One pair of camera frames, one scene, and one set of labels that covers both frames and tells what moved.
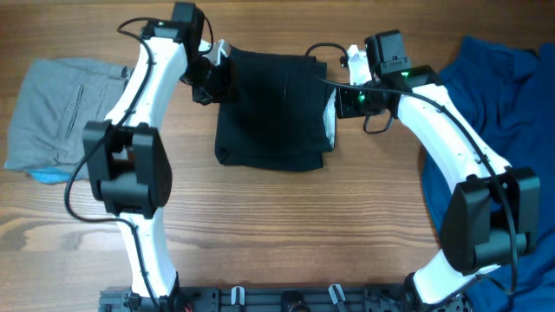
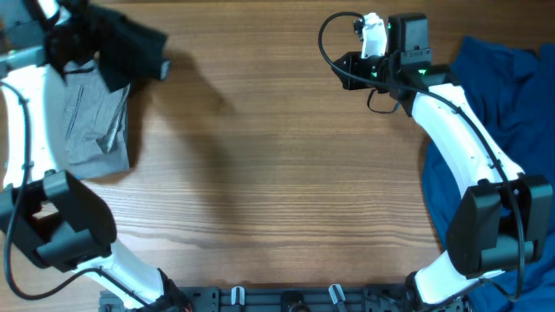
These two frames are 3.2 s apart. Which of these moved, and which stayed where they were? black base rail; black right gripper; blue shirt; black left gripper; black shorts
Moved: black left gripper; black shorts; black right gripper
Stayed: blue shirt; black base rail
